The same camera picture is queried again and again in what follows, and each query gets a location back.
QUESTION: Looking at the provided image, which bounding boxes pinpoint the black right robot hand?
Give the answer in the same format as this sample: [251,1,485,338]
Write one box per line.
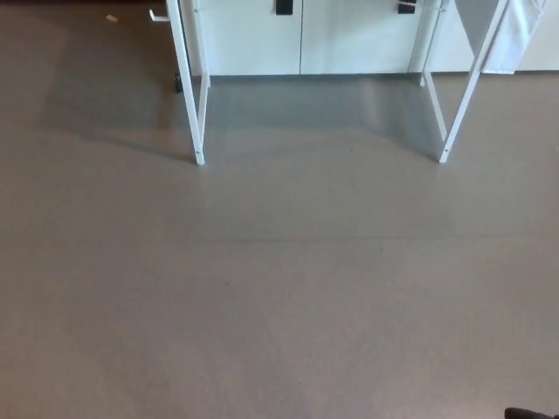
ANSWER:
[504,406,559,419]

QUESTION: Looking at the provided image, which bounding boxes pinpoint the white cabinet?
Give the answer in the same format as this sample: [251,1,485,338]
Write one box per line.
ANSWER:
[181,0,559,78]

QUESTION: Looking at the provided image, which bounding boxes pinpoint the white desk leg frame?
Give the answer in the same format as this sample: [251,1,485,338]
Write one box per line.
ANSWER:
[165,0,213,167]
[410,0,510,164]

